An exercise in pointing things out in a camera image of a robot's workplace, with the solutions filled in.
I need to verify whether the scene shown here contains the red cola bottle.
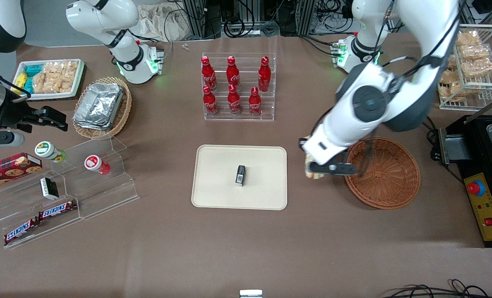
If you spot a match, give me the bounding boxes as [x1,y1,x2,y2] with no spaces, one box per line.
[201,56,218,92]
[226,56,241,90]
[248,87,263,117]
[227,84,242,115]
[258,56,272,93]
[202,85,220,117]

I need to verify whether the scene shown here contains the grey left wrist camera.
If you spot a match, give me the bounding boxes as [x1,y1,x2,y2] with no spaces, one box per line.
[307,162,357,176]

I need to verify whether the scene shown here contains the triangular sandwich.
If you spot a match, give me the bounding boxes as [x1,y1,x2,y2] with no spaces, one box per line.
[305,152,326,180]

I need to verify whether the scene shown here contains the coiled black table cable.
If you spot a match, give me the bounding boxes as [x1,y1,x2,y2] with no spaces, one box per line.
[422,116,442,144]

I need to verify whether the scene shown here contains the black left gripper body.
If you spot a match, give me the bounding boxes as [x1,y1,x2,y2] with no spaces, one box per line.
[332,147,351,166]

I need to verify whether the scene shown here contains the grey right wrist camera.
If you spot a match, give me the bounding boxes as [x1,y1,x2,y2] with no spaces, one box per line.
[0,131,24,149]

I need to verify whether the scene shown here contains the beige plastic tray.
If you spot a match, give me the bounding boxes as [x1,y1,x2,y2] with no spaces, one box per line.
[191,144,288,211]

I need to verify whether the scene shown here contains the white rectangular snack tray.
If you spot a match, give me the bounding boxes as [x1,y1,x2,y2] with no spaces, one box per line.
[13,59,86,101]

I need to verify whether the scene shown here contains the white crumpled cloth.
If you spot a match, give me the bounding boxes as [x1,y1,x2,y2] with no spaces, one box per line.
[137,3,189,42]

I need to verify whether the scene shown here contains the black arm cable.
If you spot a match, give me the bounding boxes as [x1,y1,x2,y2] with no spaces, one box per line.
[374,0,458,83]

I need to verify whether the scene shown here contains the black floor cables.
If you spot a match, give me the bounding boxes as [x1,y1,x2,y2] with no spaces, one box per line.
[382,279,492,298]

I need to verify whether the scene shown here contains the black box with grey face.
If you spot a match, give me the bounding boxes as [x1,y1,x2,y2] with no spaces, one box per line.
[430,127,471,165]

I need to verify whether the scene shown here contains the oval light wicker basket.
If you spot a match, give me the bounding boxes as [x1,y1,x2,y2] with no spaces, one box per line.
[72,76,133,140]

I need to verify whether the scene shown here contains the clear acrylic bottle rack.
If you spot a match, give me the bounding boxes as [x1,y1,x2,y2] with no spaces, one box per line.
[201,52,277,122]

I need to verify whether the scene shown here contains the small black white box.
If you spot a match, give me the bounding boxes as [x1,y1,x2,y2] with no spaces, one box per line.
[40,177,60,200]

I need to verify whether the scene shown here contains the green lidded small bottle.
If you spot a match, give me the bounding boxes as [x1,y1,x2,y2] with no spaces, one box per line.
[34,141,67,163]

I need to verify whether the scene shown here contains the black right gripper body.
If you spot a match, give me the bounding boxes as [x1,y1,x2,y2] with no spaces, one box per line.
[0,94,44,133]

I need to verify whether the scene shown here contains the snickers bar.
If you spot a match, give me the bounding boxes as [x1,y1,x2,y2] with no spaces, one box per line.
[3,217,41,245]
[38,199,78,220]

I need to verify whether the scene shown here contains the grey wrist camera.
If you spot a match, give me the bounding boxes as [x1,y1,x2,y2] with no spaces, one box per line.
[307,162,357,176]
[0,131,24,149]

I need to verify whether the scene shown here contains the yellow emergency stop box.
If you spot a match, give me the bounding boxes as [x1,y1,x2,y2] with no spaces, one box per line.
[464,173,492,242]

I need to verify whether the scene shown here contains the round brown wicker basket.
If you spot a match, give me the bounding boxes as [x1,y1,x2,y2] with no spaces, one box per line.
[343,136,421,210]

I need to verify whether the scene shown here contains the white wire rack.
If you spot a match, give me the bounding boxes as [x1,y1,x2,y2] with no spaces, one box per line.
[437,24,492,111]

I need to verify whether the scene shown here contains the clear acrylic stepped shelf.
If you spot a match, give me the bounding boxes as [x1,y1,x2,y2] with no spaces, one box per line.
[0,135,140,250]

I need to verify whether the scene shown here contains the black appliance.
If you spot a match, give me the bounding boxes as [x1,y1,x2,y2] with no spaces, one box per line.
[448,113,492,249]

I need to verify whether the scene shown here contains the red lidded small bottle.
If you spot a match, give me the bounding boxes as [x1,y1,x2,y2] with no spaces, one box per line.
[84,154,111,176]

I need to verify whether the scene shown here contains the red cookie box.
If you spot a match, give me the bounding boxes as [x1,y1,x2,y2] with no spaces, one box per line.
[0,152,43,192]

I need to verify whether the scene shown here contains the coiled black background cable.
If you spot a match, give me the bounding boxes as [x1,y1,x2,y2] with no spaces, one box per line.
[223,17,247,38]

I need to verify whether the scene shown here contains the bag of rice crackers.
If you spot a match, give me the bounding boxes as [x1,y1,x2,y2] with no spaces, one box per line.
[32,61,79,94]

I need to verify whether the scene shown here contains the aluminium foil container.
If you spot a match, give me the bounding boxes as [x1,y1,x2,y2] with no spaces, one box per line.
[72,82,125,131]

